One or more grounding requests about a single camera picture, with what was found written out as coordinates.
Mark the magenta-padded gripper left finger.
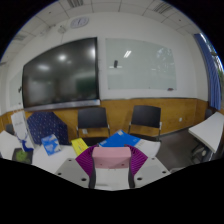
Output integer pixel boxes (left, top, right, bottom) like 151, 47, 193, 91
54, 144, 98, 190

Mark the large black wall display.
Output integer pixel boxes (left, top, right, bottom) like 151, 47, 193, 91
21, 37, 101, 111

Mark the yellow box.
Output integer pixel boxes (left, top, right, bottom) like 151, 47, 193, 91
70, 137, 89, 157

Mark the navy dotted gift bag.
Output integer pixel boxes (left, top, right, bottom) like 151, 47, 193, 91
26, 111, 69, 146

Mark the glass whiteboard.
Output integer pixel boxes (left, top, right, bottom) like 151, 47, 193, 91
105, 37, 177, 91

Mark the white paper bag blue deer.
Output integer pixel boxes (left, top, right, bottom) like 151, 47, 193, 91
10, 109, 34, 153

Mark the pink charger block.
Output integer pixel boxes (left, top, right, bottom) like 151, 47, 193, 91
91, 146, 132, 170

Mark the round white wall clock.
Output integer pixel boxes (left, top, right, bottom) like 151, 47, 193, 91
69, 16, 90, 29

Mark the blue tissue box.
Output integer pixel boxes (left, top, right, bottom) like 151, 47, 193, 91
40, 133, 62, 157

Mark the white side table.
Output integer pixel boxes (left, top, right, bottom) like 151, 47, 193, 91
188, 111, 224, 164

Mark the black chair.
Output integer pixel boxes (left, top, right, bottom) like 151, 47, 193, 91
77, 106, 111, 138
128, 105, 163, 141

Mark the blue book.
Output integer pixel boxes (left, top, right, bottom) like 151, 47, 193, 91
98, 129, 142, 148

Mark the dark grey chair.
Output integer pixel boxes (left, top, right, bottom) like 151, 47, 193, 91
4, 123, 16, 136

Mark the black mouse pad green print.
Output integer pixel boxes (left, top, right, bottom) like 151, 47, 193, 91
12, 147, 34, 165

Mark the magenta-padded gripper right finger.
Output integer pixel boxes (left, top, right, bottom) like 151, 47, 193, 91
124, 144, 172, 190

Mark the blue curtain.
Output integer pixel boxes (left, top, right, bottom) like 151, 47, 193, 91
193, 32, 224, 111

